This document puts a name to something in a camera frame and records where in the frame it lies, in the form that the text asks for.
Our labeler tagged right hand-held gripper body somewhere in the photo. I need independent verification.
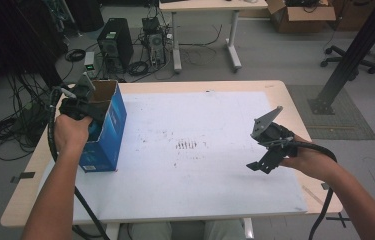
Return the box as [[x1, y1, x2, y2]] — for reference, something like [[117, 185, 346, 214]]
[[249, 105, 300, 159]]

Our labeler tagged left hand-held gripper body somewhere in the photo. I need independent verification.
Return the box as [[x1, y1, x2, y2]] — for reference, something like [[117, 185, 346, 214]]
[[58, 71, 97, 123]]

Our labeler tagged blue cardboard box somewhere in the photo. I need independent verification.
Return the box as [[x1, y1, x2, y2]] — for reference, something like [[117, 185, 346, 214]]
[[78, 79, 128, 174]]

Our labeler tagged person's left hand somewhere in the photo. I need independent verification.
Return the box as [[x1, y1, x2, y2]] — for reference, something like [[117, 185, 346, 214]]
[[53, 114, 94, 155]]

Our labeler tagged person's right hand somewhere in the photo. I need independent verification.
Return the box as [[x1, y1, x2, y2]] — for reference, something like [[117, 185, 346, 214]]
[[279, 134, 339, 183]]

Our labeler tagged small device with green display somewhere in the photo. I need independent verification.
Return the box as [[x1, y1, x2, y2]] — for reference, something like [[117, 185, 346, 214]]
[[83, 51, 97, 80]]

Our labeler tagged clear tape strip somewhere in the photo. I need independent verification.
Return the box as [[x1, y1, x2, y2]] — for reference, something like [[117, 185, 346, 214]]
[[301, 184, 325, 206]]

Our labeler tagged white table leg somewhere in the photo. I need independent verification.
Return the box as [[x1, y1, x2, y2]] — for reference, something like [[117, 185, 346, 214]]
[[104, 222, 121, 240], [242, 217, 256, 240]]

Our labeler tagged black computer tower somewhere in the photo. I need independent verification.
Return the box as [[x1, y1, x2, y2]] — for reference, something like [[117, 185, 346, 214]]
[[96, 17, 135, 73]]

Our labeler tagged grey floor mat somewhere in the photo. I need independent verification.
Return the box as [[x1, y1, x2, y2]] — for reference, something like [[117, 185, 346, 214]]
[[286, 84, 375, 141]]

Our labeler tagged black tape cross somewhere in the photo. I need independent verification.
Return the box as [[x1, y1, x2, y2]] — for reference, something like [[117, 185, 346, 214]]
[[325, 212, 351, 230]]

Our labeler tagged black curtain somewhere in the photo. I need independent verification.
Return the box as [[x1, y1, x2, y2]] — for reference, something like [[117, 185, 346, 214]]
[[0, 0, 70, 88]]

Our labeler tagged open computer case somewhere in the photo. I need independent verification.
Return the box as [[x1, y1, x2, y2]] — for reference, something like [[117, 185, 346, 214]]
[[141, 16, 168, 68]]

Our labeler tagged black tape strip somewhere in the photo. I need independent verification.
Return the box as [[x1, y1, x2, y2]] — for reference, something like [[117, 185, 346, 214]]
[[10, 171, 37, 185]]

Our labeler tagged black office chair base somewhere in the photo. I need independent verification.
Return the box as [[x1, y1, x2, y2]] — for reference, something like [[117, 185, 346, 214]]
[[320, 44, 375, 75]]

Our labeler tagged open brown cardboard box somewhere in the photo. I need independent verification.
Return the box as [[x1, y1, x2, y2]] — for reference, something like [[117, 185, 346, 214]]
[[265, 0, 337, 34]]

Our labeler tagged white-legged wooden desk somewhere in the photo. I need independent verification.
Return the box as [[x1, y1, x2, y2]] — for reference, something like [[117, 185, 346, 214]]
[[158, 0, 269, 75]]

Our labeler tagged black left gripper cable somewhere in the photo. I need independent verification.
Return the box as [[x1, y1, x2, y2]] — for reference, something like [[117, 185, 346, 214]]
[[47, 86, 111, 240]]

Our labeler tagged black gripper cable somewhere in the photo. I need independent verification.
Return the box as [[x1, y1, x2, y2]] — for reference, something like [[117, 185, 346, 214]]
[[288, 139, 339, 240], [47, 86, 111, 240]]

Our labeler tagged coiled black cable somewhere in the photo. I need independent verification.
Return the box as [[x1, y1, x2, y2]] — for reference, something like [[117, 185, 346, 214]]
[[127, 60, 150, 77], [64, 48, 87, 63]]

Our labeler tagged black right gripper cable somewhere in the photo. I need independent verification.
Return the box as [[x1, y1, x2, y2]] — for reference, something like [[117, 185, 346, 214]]
[[288, 139, 339, 240]]

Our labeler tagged tangle of black floor cables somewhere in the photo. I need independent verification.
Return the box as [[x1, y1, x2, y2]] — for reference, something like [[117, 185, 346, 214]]
[[0, 71, 57, 162]]

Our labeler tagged black metal post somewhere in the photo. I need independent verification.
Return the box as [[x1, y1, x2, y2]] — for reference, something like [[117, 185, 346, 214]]
[[307, 0, 375, 116]]

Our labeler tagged thin black floor cable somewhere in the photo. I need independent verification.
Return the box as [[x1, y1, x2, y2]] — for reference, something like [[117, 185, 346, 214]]
[[177, 24, 224, 67]]

